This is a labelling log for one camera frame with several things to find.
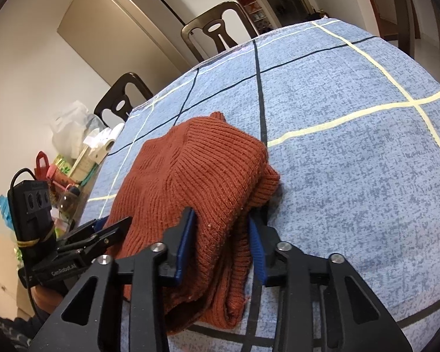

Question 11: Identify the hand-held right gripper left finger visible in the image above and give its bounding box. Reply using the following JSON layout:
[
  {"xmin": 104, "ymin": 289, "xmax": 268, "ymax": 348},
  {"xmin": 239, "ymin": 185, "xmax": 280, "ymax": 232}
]
[{"xmin": 29, "ymin": 207, "xmax": 198, "ymax": 352}]

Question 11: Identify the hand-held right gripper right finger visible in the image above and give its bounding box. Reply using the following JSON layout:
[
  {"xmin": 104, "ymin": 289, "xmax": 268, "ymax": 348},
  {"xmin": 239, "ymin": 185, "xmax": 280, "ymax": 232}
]
[{"xmin": 249, "ymin": 216, "xmax": 413, "ymax": 352}]

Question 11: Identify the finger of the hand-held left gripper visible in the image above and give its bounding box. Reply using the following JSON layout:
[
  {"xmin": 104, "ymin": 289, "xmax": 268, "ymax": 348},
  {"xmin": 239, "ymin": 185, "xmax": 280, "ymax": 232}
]
[
  {"xmin": 60, "ymin": 219, "xmax": 109, "ymax": 243},
  {"xmin": 55, "ymin": 216, "xmax": 133, "ymax": 265}
]

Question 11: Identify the rust red knitted sweater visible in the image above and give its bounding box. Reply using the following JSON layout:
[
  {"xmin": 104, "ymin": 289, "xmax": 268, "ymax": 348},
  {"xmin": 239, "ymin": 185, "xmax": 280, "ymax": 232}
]
[{"xmin": 108, "ymin": 112, "xmax": 282, "ymax": 336}]

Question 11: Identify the person's left forearm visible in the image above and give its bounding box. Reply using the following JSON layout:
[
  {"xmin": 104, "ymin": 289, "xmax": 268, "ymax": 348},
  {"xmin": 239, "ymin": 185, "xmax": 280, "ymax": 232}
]
[{"xmin": 0, "ymin": 310, "xmax": 55, "ymax": 352}]

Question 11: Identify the person's left hand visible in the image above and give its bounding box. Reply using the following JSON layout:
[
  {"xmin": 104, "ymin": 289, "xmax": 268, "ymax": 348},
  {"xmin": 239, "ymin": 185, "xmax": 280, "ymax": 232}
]
[{"xmin": 33, "ymin": 284, "xmax": 71, "ymax": 317}]

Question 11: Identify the teal plastic packet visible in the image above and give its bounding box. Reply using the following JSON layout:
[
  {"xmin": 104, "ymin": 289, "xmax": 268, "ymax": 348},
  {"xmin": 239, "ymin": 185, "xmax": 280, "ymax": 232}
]
[{"xmin": 0, "ymin": 194, "xmax": 13, "ymax": 228}]

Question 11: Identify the clear plastic bottle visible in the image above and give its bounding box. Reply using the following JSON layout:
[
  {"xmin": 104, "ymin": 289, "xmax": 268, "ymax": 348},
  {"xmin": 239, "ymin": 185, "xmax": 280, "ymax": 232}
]
[{"xmin": 57, "ymin": 185, "xmax": 81, "ymax": 224}]

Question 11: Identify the cream cardboard box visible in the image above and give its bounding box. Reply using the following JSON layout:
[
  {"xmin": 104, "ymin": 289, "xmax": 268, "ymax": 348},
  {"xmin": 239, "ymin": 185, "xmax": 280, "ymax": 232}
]
[{"xmin": 70, "ymin": 147, "xmax": 99, "ymax": 181}]

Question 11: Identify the white paper roll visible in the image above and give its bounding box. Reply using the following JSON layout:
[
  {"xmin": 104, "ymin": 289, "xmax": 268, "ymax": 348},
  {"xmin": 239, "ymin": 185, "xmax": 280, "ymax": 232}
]
[{"xmin": 90, "ymin": 123, "xmax": 125, "ymax": 165}]

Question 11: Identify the white plastic bag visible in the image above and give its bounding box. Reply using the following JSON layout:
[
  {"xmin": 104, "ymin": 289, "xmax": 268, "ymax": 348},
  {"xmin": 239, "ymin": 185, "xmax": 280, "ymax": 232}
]
[{"xmin": 50, "ymin": 101, "xmax": 92, "ymax": 158}]

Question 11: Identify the blue checked tablecloth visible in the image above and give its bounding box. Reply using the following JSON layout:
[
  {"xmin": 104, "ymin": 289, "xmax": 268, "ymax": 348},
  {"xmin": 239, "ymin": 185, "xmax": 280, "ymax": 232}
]
[{"xmin": 77, "ymin": 16, "xmax": 440, "ymax": 352}]

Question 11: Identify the dark wooden chair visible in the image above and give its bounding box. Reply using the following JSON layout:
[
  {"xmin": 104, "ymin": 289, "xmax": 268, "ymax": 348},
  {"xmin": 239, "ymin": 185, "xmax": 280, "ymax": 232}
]
[
  {"xmin": 394, "ymin": 0, "xmax": 440, "ymax": 92},
  {"xmin": 93, "ymin": 72, "xmax": 155, "ymax": 123},
  {"xmin": 181, "ymin": 1, "xmax": 259, "ymax": 63}
]

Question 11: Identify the beige cabinet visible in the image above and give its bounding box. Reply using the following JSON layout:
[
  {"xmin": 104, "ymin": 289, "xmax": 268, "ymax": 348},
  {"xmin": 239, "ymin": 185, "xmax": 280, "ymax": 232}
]
[{"xmin": 57, "ymin": 0, "xmax": 191, "ymax": 81}]

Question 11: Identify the shoe rack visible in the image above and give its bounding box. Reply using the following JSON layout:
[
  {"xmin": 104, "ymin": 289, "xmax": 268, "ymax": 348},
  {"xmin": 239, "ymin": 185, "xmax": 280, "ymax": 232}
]
[{"xmin": 238, "ymin": 0, "xmax": 273, "ymax": 31}]

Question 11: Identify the red plastic handle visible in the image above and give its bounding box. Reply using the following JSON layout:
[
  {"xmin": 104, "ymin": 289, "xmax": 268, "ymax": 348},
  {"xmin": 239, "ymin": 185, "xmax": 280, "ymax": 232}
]
[{"xmin": 35, "ymin": 151, "xmax": 50, "ymax": 180}]

